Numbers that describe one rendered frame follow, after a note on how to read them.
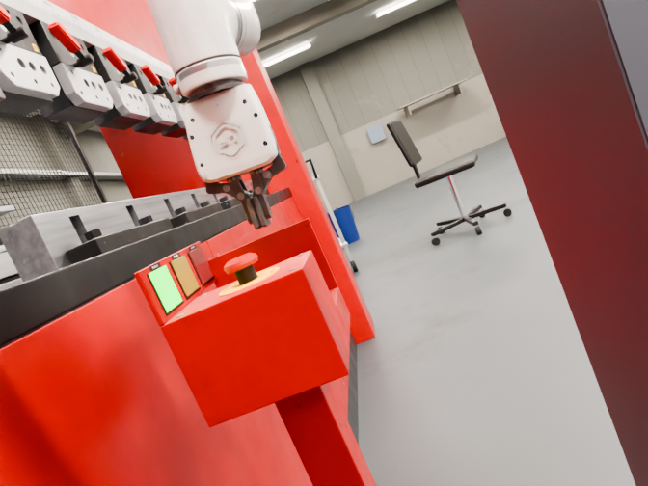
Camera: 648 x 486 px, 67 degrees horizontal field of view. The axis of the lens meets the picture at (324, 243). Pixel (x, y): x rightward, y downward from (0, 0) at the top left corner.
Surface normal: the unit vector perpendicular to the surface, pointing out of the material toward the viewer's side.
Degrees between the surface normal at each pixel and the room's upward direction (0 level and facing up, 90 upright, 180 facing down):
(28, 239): 90
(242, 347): 90
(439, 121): 90
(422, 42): 90
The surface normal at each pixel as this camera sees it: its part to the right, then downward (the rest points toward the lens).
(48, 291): 0.92, -0.38
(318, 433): -0.06, 0.16
